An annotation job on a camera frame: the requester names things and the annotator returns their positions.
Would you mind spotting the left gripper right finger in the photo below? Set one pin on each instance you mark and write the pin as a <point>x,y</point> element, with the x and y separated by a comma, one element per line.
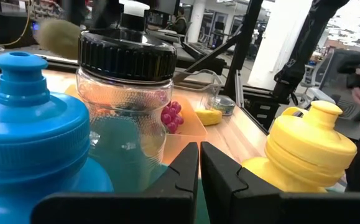
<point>260,208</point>

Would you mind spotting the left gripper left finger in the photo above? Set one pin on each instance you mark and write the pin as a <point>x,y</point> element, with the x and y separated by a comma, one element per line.
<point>120,208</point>

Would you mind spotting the brown kiwi fruit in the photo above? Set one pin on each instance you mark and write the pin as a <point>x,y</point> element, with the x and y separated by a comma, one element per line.
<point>58,37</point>

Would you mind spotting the teal plastic bin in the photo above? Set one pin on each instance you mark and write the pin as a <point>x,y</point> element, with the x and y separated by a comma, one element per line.
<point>202,214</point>

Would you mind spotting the clear bottle black cap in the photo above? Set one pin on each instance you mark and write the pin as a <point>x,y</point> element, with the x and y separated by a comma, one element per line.
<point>127,53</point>

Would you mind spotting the yellow plastic bottle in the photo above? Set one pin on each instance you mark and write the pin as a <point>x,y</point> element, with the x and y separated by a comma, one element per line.
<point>307,146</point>

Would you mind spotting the red toy grape bunch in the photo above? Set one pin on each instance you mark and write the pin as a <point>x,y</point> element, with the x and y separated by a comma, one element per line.
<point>172,118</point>

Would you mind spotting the yellow toy banana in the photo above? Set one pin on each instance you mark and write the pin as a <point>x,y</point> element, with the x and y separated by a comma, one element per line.
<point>209,117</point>

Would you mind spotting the silver tin can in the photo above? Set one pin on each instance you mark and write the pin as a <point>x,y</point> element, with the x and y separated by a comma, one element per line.
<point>224,105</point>

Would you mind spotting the blue plastic bottle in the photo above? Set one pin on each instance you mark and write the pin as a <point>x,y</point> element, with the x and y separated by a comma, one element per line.
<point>27,140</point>

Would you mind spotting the clear plastic container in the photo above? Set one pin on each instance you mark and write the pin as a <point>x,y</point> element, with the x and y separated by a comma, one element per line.
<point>204,81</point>

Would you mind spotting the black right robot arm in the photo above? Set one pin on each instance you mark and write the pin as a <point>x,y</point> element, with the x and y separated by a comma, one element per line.
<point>304,46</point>

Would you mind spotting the black computer tower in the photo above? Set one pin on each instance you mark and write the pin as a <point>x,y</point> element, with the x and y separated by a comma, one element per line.
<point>11,29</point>

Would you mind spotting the orange translucent container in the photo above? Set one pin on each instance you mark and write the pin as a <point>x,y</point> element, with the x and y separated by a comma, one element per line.
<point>192,124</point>

